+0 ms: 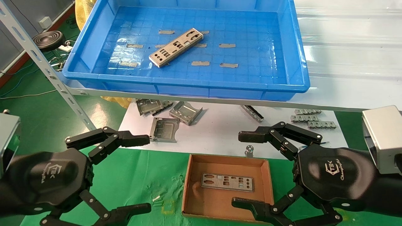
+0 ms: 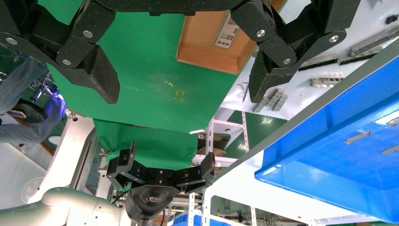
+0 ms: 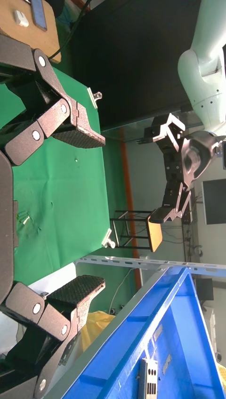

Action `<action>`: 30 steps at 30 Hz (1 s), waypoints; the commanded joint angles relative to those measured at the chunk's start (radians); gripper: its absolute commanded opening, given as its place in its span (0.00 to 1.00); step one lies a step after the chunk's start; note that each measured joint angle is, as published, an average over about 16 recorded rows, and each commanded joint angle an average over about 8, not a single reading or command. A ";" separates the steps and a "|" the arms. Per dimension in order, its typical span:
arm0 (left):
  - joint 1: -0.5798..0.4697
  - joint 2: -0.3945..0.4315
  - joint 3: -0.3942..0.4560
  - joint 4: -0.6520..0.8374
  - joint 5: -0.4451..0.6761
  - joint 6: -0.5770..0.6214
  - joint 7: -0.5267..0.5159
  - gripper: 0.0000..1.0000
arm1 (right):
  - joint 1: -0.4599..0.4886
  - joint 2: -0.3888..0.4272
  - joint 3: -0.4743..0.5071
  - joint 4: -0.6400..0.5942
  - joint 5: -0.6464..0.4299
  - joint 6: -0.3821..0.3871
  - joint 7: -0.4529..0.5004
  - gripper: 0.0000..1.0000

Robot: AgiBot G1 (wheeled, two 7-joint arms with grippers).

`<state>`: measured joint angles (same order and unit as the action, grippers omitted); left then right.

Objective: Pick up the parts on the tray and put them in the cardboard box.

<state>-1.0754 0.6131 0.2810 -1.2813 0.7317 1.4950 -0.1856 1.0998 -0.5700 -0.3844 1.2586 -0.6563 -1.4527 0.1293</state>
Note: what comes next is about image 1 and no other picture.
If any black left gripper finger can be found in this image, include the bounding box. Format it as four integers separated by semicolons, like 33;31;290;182
39;189;152;226
65;126;150;166

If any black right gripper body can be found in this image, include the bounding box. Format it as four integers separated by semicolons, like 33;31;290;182
292;145;402;217

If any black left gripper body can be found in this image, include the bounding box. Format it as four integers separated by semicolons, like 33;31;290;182
0;148;94;217

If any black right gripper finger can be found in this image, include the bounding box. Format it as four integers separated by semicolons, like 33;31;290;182
238;122;323;160
231;184;343;226

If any silver io shield plate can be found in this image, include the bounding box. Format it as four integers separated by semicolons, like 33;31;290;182
201;173;254;192
149;27;204;68

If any shallow cardboard box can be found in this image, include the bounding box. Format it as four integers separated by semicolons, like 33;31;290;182
182;153;274;224

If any blue plastic tray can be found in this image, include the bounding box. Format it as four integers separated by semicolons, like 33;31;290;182
62;0;311;101

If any silver comb shaped part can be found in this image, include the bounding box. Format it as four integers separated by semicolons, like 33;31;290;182
307;121;337;130
294;108;322;116
290;115;318;123

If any black round stool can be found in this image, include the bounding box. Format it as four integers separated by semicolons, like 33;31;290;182
32;30;66;52

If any silver toothed metal rail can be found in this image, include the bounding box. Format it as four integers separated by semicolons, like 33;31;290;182
240;105;264;123

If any dark grey metal frame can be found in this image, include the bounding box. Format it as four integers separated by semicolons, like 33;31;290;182
148;117;180;143

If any grey slotted angle post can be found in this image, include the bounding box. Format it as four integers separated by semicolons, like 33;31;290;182
0;0;98;132

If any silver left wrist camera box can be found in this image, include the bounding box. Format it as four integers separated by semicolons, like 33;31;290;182
0;113;21;168

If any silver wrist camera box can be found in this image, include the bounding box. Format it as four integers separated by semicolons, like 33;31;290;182
361;105;402;175
0;113;21;168

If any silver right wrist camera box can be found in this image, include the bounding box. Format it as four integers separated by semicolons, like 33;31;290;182
361;105;402;175

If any silver metal tray bracket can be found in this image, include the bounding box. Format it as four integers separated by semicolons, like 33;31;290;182
169;101;203;126

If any white floor cable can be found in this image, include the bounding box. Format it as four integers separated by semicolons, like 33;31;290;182
0;89;57;100

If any blue floor cable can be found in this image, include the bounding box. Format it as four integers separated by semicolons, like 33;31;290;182
0;56;36;98

